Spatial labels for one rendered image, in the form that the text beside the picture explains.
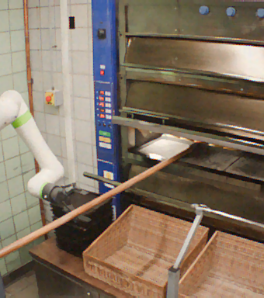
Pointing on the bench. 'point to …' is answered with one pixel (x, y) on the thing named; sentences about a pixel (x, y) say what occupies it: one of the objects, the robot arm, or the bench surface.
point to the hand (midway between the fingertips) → (86, 206)
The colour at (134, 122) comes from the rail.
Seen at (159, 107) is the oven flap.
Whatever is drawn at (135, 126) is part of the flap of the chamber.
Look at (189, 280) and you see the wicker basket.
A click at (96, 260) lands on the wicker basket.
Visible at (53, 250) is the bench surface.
